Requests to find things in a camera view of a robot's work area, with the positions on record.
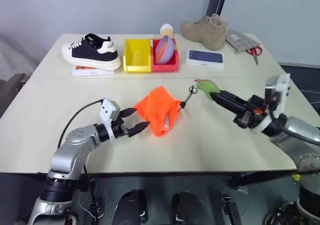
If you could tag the beige suede boot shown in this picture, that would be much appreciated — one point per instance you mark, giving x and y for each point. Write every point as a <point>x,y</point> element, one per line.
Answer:
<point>203,31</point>

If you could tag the black and white sneaker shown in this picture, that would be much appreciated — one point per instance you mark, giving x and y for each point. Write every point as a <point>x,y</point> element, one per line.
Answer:
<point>87,52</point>

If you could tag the red plastic bin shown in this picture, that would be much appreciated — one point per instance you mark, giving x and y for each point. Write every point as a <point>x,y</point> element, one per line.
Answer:
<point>172,62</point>

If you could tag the dark grey chair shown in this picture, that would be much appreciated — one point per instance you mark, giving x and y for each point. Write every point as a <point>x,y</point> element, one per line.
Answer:
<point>12,90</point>

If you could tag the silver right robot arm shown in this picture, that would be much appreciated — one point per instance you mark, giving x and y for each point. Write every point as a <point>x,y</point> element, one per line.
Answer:
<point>297,131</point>

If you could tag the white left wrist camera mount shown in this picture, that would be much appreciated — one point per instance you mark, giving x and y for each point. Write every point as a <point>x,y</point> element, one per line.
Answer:
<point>108,110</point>

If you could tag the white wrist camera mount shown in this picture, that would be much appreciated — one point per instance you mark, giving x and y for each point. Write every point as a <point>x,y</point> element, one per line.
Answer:
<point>283,95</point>
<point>108,110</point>

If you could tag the grey checked cloth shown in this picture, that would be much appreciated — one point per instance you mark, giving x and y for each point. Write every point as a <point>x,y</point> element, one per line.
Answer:
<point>240,40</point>

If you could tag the white flat box orange print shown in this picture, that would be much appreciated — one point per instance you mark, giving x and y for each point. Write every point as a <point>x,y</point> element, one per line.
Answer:
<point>95,72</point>

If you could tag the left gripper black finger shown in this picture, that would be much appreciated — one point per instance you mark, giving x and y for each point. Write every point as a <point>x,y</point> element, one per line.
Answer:
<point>128,112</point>
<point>138,129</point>

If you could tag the dark vertical pillar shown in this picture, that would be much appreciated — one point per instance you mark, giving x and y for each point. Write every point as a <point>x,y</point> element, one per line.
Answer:
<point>217,0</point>

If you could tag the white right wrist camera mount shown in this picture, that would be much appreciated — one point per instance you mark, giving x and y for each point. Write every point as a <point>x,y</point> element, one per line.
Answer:
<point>283,95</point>

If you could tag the black metal bracket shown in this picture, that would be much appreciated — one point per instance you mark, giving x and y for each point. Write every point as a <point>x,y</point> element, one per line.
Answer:
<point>231,211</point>

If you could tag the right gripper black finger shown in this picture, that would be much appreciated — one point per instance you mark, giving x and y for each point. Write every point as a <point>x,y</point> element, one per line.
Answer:
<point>228,104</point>
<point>236,98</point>

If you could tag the white box with blue phone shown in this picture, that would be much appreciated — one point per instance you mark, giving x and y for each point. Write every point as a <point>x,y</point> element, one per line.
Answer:
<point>205,57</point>

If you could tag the cream cylinder bottle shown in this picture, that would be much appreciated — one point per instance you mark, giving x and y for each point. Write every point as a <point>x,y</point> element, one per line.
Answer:
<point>166,30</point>

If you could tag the green soft tube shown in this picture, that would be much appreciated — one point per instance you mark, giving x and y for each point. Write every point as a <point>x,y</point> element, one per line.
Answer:
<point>207,87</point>

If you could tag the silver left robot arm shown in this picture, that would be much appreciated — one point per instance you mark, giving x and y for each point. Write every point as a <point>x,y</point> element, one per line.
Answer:
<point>75,137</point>

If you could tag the black table frame bar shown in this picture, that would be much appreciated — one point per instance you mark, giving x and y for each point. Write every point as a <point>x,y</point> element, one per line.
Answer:
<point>260,178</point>

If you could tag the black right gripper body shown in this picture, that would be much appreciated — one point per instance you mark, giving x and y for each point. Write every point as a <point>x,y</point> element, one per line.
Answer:
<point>250,115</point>

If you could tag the white tube with pink print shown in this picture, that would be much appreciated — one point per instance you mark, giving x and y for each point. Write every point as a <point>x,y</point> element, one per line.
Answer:
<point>167,121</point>

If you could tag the yellow plastic bin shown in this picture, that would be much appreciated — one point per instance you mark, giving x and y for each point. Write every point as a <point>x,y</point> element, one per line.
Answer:
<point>136,57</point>

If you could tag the purple and orange bowl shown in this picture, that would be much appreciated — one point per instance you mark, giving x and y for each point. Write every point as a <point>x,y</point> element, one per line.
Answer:
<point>163,50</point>

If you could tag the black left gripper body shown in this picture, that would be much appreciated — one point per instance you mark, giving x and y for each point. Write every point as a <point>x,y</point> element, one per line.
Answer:
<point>118,128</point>

